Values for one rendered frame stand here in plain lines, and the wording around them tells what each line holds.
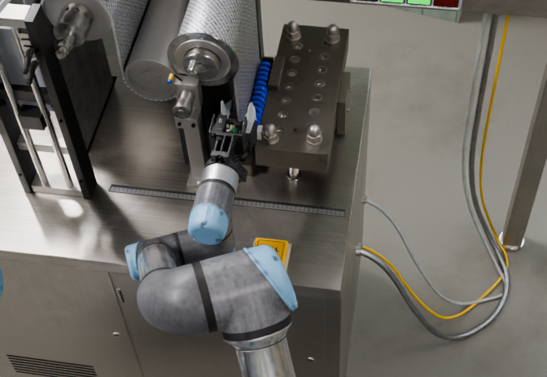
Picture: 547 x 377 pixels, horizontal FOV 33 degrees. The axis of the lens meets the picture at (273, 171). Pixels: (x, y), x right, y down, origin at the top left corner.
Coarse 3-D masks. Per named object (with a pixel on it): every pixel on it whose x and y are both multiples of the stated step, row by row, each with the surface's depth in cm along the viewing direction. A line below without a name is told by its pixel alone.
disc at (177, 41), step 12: (180, 36) 183; (192, 36) 183; (204, 36) 182; (168, 48) 186; (228, 48) 184; (168, 60) 189; (180, 72) 191; (228, 72) 189; (204, 84) 193; (216, 84) 192
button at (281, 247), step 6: (258, 240) 199; (264, 240) 199; (270, 240) 199; (276, 240) 199; (282, 240) 199; (270, 246) 198; (276, 246) 198; (282, 246) 198; (282, 252) 197; (282, 258) 196
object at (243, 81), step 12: (252, 12) 203; (252, 24) 204; (252, 36) 206; (252, 48) 208; (240, 60) 194; (252, 60) 209; (240, 72) 196; (252, 72) 211; (240, 84) 197; (252, 84) 212; (240, 96) 199; (240, 108) 200; (240, 120) 202
